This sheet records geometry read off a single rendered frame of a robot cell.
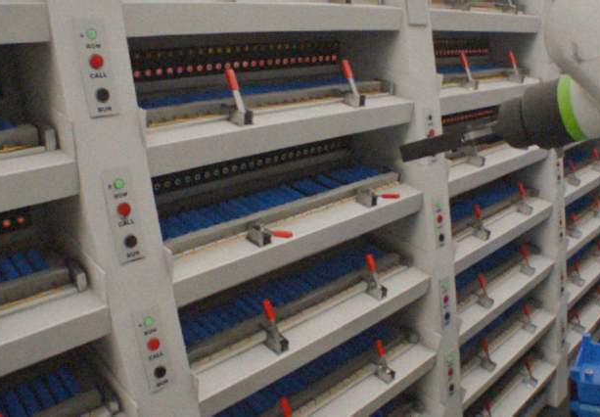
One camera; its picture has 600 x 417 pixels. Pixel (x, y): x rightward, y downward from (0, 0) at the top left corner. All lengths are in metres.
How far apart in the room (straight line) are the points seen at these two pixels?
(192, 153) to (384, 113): 0.43
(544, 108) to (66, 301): 0.68
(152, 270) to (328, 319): 0.39
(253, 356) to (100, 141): 0.44
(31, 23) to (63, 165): 0.17
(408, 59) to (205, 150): 0.52
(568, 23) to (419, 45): 0.58
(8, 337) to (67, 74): 0.32
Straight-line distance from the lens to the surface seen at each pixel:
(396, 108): 1.08
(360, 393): 1.13
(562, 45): 0.62
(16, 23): 0.70
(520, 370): 1.90
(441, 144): 0.82
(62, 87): 0.69
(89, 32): 0.71
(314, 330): 0.97
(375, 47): 1.18
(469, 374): 1.53
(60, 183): 0.69
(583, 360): 1.54
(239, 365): 0.89
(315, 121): 0.91
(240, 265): 0.82
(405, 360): 1.23
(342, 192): 1.01
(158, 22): 0.77
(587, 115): 0.73
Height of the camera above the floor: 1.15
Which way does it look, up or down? 11 degrees down
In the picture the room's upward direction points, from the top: 8 degrees counter-clockwise
